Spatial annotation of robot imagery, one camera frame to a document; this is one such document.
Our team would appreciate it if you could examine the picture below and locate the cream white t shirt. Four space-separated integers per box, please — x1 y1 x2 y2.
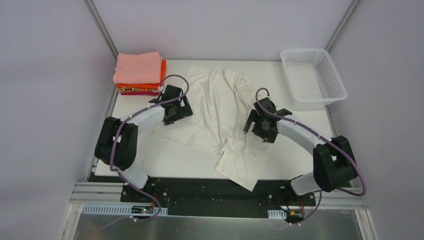
153 65 269 192

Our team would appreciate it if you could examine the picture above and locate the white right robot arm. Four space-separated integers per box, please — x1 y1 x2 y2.
243 97 359 205

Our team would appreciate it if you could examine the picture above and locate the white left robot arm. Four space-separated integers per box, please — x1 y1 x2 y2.
94 85 193 203

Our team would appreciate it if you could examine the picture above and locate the orange folded t shirt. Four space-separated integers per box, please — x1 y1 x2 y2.
115 59 167 92

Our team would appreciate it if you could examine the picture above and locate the magenta folded t shirt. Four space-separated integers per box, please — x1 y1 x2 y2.
120 92 160 96

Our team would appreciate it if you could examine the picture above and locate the brown patterned folded t shirt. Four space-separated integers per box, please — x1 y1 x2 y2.
118 86 160 93

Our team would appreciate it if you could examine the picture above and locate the pink folded t shirt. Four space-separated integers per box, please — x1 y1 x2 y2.
113 52 163 84

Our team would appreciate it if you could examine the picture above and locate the white plastic basket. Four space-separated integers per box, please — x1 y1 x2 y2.
280 48 348 111

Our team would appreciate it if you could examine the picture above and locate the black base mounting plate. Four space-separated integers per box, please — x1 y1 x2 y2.
119 177 317 220

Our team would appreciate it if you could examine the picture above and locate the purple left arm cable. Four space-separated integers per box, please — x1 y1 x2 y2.
82 74 190 231

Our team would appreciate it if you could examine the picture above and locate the right white cable duct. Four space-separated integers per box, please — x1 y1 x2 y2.
267 209 287 220

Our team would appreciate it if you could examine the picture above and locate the white cable duct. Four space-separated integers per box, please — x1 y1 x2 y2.
81 204 168 217
267 209 287 220

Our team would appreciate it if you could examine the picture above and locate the left white cable duct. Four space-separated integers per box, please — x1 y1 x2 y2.
81 204 168 217

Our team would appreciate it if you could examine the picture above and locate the aluminium frame rail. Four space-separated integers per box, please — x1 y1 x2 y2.
70 182 369 210

